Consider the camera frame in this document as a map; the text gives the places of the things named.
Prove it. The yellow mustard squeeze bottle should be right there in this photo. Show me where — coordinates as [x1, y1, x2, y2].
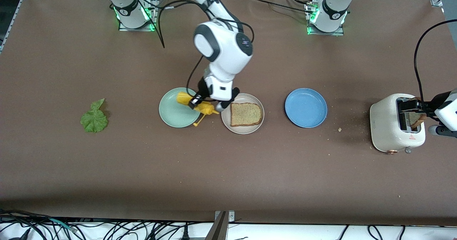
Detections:
[176, 92, 220, 127]

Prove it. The beige plate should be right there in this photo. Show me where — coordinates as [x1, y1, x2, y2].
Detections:
[221, 93, 265, 135]

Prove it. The light brown bread slice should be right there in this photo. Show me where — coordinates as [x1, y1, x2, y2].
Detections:
[230, 102, 263, 128]

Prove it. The white toaster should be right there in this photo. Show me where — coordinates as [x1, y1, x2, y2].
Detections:
[370, 93, 426, 155]

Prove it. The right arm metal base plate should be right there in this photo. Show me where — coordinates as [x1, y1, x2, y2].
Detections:
[118, 0, 160, 32]

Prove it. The dark grey metal beam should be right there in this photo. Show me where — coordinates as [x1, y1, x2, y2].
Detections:
[205, 211, 229, 240]

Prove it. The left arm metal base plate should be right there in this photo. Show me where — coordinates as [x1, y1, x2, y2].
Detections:
[305, 1, 345, 36]

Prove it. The silver metal bracket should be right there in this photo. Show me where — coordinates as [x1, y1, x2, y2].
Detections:
[214, 210, 236, 223]

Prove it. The blue plate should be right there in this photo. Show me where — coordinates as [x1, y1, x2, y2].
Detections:
[285, 88, 328, 129]

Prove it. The green lettuce leaf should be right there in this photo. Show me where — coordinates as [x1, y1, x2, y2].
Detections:
[80, 98, 109, 134]

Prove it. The mint green plate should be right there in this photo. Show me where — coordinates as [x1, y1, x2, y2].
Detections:
[159, 87, 202, 128]

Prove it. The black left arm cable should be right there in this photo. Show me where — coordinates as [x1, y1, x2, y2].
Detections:
[413, 19, 457, 105]

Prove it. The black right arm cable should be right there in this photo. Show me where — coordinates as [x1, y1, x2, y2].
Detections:
[134, 0, 255, 98]

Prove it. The teal floor cable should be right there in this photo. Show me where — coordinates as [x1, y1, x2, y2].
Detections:
[48, 217, 77, 232]

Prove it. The dark crust bread slice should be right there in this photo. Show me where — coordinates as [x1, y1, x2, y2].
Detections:
[407, 97, 427, 129]

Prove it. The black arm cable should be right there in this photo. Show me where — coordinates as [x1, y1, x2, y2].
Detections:
[413, 19, 457, 105]
[134, 0, 255, 98]

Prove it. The black base power cable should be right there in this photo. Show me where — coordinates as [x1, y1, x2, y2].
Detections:
[245, 0, 316, 15]

